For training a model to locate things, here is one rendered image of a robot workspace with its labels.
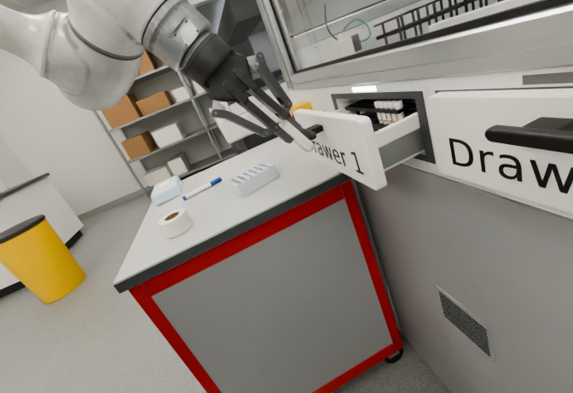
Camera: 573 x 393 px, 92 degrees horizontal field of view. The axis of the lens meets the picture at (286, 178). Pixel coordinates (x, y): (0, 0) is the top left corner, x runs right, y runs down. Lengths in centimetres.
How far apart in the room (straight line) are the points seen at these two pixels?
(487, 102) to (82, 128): 503
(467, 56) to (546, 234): 21
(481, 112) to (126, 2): 43
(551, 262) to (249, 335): 65
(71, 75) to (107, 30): 11
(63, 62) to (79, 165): 477
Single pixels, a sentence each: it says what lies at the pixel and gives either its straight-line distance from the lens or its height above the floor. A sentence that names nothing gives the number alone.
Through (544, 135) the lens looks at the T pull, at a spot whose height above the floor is 91.
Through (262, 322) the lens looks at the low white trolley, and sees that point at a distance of 82.
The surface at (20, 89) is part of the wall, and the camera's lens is 541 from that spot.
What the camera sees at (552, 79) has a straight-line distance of 34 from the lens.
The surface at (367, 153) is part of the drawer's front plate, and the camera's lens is 40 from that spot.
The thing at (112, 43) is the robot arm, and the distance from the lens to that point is 50.
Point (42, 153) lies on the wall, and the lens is 546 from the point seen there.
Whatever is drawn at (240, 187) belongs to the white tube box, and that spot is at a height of 79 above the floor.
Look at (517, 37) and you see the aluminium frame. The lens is 34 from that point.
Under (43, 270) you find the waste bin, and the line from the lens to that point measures 304.
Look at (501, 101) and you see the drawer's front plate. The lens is 34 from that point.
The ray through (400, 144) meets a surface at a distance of 45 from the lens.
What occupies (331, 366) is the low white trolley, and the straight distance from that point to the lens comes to 103.
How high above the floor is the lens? 103
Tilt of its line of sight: 21 degrees down
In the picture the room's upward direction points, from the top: 22 degrees counter-clockwise
